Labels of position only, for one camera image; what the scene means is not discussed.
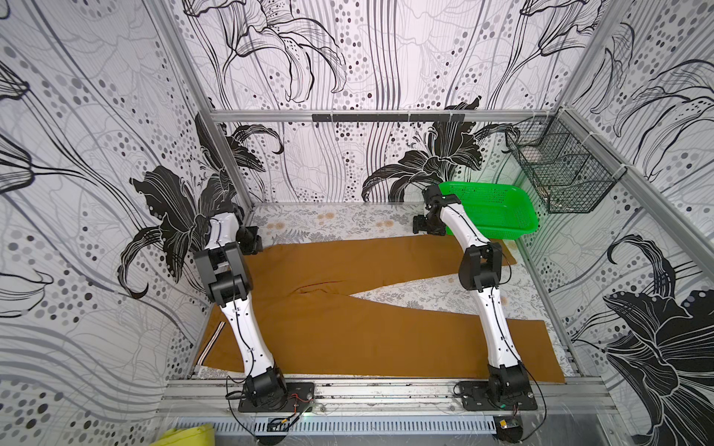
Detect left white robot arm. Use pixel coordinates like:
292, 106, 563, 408
195, 212, 287, 412

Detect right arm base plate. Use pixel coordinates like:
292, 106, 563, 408
454, 380, 538, 413

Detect black wire basket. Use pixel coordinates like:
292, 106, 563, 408
505, 114, 627, 214

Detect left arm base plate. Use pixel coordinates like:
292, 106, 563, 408
238, 381, 315, 414

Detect green plastic basket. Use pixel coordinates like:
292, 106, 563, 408
439, 181, 539, 240

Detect brown long pants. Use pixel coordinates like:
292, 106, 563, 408
193, 233, 567, 384

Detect aluminium front rail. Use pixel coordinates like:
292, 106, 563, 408
158, 377, 617, 416

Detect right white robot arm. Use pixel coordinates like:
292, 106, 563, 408
413, 185, 533, 409

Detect slotted cable duct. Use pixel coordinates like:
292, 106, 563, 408
174, 414, 496, 437

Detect yellow object at bottom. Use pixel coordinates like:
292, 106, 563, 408
151, 424, 216, 446

